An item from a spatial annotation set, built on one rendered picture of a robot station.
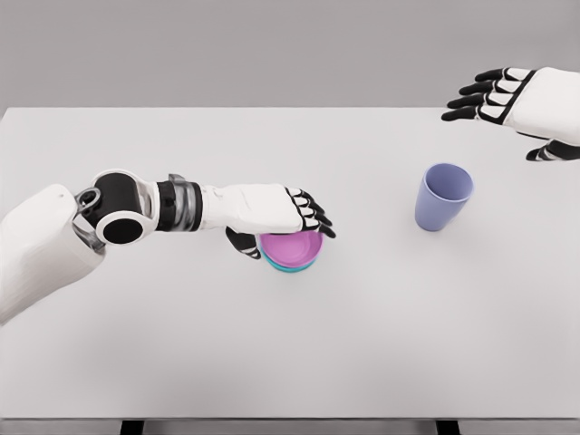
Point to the pink bowl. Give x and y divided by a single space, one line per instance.
292 249

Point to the lavender blue cup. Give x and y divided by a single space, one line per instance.
441 197

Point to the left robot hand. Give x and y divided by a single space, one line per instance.
267 208

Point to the teal bowl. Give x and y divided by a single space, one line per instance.
290 269

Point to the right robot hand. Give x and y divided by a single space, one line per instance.
544 104

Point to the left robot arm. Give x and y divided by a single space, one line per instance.
54 235

